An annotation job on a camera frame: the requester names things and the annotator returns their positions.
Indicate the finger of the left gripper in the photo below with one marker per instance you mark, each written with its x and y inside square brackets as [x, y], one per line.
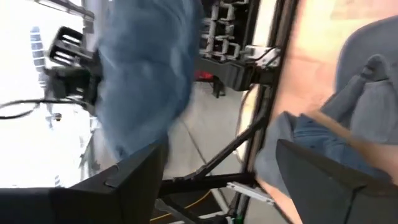
[71, 30]

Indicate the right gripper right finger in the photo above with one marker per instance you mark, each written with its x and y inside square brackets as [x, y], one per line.
[329, 199]

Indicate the red object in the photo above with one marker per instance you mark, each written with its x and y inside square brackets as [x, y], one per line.
[203, 75]

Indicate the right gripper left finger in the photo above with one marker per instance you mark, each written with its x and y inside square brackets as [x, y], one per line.
[124, 193]

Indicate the grey baseball cap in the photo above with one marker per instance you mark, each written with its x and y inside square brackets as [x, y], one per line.
[367, 109]

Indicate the black aluminium rig frame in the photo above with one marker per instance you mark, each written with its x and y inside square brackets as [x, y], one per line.
[214, 182]

